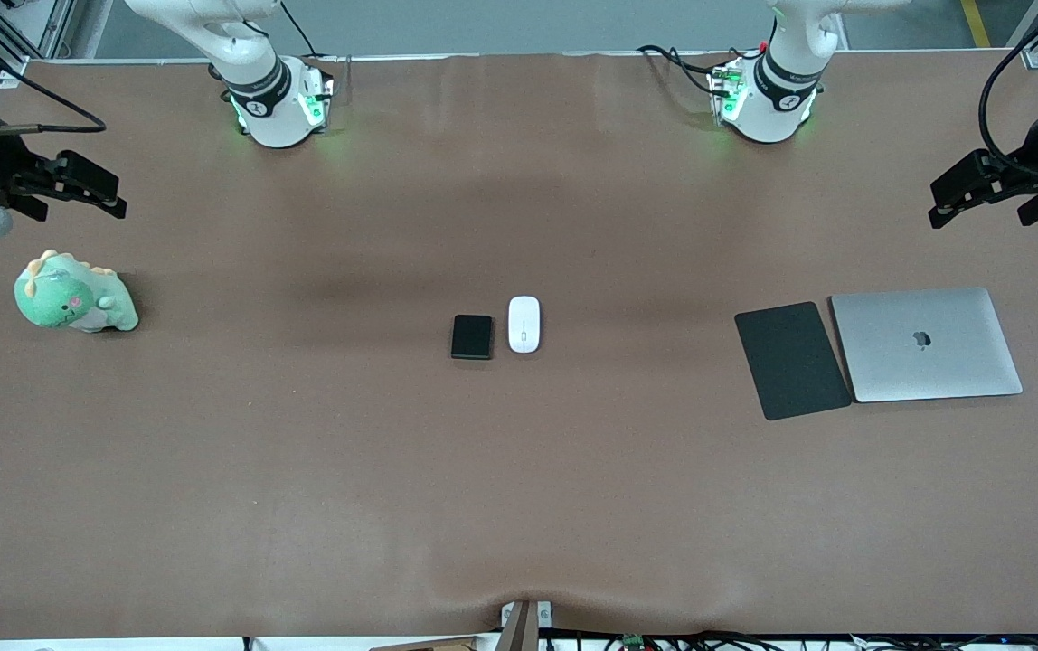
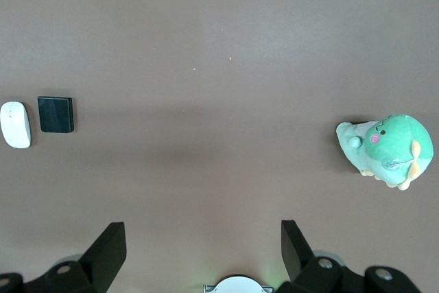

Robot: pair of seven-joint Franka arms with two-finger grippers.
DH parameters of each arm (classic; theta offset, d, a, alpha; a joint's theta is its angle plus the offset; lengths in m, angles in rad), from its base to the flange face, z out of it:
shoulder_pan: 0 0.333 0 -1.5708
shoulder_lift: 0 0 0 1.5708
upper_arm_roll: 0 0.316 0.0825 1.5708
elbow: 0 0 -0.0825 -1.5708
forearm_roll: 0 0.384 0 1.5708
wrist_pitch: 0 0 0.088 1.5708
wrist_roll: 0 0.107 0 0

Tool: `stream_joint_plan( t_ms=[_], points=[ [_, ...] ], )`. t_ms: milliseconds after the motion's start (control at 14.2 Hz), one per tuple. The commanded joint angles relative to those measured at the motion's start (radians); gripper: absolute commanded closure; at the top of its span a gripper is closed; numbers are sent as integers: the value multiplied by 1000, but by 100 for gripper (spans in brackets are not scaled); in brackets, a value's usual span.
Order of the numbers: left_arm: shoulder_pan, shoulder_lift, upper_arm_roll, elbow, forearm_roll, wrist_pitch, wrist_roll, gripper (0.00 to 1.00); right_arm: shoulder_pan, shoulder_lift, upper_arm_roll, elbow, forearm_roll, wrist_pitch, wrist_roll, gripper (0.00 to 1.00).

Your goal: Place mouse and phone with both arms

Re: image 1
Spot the black phone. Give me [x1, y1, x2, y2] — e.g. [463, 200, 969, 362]
[450, 314, 495, 361]

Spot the white computer mouse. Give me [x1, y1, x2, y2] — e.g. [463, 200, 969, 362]
[507, 296, 543, 354]

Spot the black mouse pad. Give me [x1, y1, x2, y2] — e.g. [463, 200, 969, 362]
[734, 301, 853, 421]

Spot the green dinosaur plush toy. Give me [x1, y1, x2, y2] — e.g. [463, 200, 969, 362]
[14, 250, 140, 334]

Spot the silver closed laptop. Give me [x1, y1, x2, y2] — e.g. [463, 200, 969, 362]
[829, 287, 1024, 403]

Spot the brown table cloth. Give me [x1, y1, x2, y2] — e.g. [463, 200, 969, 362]
[0, 50, 1038, 643]

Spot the brown cardboard piece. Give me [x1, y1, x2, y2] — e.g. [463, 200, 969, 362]
[370, 636, 504, 651]

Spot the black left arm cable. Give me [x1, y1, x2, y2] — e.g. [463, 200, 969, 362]
[977, 0, 1038, 182]

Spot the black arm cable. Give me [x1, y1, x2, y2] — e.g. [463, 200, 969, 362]
[0, 14, 108, 137]
[977, 0, 1038, 182]

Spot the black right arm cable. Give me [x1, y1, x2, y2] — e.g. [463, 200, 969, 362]
[0, 14, 108, 137]

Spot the black right base cable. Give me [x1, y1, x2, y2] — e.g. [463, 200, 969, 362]
[279, 0, 339, 91]

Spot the black base cable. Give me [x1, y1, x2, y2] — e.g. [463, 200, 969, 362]
[637, 43, 737, 97]
[279, 0, 339, 91]

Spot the black left base cable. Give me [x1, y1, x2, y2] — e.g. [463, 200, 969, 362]
[637, 43, 737, 97]

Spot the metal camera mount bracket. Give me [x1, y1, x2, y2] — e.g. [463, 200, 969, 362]
[499, 599, 553, 651]

